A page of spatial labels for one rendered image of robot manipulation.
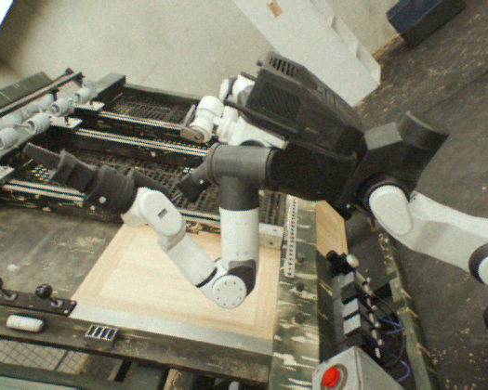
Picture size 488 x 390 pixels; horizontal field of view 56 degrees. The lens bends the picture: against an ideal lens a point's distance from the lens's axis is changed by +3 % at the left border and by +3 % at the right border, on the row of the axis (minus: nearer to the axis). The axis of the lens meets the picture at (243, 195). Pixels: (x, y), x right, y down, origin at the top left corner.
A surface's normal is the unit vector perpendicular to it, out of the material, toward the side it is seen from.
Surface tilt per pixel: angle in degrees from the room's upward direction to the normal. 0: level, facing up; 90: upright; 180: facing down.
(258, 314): 52
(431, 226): 111
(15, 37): 90
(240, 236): 90
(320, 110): 90
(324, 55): 90
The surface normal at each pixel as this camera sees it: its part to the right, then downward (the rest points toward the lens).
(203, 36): -0.25, 0.56
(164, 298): 0.12, -0.86
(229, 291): 0.11, 0.25
